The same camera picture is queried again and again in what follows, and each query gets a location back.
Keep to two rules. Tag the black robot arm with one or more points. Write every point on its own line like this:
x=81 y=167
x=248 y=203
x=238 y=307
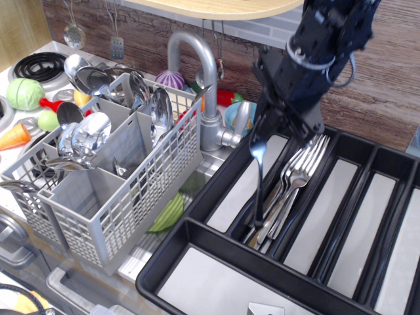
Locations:
x=327 y=37

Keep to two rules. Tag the blue toy bowl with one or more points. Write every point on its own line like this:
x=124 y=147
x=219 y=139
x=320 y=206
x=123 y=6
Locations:
x=231 y=113

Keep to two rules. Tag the black cutlery tray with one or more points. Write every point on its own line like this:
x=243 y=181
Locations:
x=349 y=245

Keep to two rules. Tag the green toy leaf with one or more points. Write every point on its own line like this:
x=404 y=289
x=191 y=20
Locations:
x=170 y=214

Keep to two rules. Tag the grey toy faucet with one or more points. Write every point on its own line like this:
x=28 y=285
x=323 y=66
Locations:
x=214 y=135

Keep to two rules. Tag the grey plastic cutlery basket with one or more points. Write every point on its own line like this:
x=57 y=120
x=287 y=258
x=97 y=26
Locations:
x=100 y=214

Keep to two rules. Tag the orange toy carrot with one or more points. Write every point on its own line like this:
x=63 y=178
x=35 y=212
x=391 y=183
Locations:
x=17 y=136

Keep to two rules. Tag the steel forks in tray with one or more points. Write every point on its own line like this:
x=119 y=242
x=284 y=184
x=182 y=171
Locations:
x=295 y=174

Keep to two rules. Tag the black coil burner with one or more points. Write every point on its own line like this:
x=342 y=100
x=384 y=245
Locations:
x=42 y=66

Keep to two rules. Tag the light green toy ball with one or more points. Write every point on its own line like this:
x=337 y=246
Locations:
x=48 y=121

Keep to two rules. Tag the green toy cabbage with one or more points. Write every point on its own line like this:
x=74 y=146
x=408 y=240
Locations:
x=24 y=94

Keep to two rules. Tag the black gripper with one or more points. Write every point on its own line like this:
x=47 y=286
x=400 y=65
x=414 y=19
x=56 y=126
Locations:
x=287 y=100

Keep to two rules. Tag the hanging toy strainer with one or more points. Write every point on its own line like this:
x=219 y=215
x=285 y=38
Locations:
x=74 y=36

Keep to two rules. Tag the purple toy onion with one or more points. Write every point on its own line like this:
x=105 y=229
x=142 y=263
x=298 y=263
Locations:
x=170 y=78

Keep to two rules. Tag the red toy pepper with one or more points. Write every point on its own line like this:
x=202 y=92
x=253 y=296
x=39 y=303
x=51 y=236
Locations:
x=227 y=98

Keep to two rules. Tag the steel spoon right compartment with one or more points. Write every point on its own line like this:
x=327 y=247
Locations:
x=161 y=114

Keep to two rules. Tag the steel fork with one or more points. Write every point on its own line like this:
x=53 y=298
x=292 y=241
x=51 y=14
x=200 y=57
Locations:
x=257 y=148

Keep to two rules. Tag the hanging toy grater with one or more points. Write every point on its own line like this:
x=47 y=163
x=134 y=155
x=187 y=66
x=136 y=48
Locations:
x=116 y=41

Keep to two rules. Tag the large steel spoon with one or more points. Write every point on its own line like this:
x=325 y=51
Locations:
x=84 y=139

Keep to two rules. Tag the wooden round shelf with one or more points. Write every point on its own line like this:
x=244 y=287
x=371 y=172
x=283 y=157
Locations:
x=230 y=10

